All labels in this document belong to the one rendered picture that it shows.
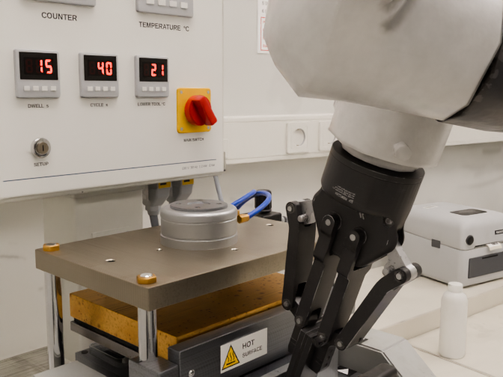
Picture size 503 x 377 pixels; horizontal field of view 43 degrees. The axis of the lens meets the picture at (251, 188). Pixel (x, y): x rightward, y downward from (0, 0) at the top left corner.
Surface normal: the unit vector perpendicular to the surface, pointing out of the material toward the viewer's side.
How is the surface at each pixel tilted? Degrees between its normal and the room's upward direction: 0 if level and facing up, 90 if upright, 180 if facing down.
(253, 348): 90
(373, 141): 99
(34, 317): 90
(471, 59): 118
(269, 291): 0
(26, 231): 90
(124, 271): 0
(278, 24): 89
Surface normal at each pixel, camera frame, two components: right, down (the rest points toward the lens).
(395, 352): 0.48, -0.68
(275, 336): 0.73, 0.11
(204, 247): 0.18, 0.15
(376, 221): -0.69, 0.11
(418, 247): -0.84, 0.08
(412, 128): 0.04, 0.37
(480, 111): -0.04, 0.80
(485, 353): 0.00, -0.99
